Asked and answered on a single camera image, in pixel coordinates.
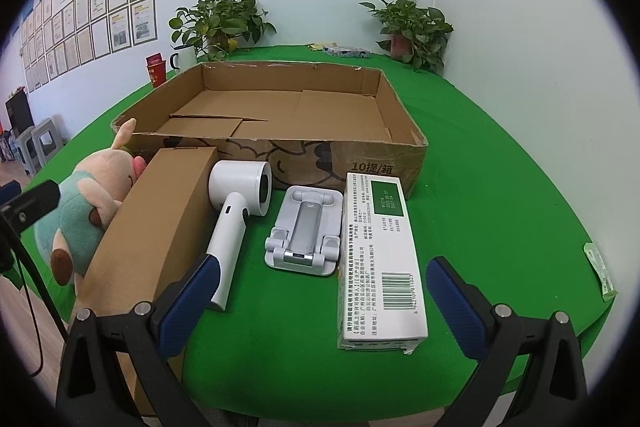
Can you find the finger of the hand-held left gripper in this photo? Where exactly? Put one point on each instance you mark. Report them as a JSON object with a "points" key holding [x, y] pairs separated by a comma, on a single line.
{"points": [[30, 204]]}

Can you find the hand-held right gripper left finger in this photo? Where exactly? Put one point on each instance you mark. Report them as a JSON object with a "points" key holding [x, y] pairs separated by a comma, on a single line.
{"points": [[192, 302]]}

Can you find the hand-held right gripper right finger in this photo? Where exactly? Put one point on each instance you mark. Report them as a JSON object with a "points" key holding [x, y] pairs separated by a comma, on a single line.
{"points": [[455, 302]]}

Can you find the pink and teal plush toy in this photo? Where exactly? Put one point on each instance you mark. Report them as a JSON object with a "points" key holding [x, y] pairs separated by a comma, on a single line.
{"points": [[80, 207]]}

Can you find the white hair dryer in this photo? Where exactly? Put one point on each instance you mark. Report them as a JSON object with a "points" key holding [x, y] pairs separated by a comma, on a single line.
{"points": [[225, 232]]}

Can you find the long brown cardboard box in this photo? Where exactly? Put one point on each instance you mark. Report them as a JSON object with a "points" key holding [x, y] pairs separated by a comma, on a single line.
{"points": [[150, 217]]}

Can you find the cardboard tray box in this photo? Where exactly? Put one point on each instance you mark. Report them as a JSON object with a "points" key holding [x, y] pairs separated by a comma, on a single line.
{"points": [[280, 107]]}

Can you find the grey plastic stool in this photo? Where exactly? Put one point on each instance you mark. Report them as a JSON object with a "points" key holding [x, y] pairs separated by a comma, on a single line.
{"points": [[47, 139], [26, 149]]}

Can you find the white box green label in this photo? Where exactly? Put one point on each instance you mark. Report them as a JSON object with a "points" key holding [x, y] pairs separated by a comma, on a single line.
{"points": [[380, 257]]}

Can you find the black cabinet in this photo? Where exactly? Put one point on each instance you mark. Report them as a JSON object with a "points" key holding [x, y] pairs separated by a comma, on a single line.
{"points": [[19, 112]]}

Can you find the white folding phone stand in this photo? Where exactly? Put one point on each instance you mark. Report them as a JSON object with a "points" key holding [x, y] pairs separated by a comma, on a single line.
{"points": [[305, 227]]}

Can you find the small green packet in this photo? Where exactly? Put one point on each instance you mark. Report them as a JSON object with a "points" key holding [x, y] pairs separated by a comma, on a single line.
{"points": [[600, 274]]}

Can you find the bushy potted plant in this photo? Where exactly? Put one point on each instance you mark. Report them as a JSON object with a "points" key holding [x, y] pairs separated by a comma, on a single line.
{"points": [[220, 22]]}

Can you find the patterned packets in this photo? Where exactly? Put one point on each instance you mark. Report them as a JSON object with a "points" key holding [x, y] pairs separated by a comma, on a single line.
{"points": [[347, 52]]}

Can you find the potted plant red pot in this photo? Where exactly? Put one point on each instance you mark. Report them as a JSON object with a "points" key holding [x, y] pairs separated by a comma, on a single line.
{"points": [[410, 27]]}

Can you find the wall of framed certificates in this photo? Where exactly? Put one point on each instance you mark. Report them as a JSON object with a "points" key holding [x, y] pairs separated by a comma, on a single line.
{"points": [[100, 22]]}

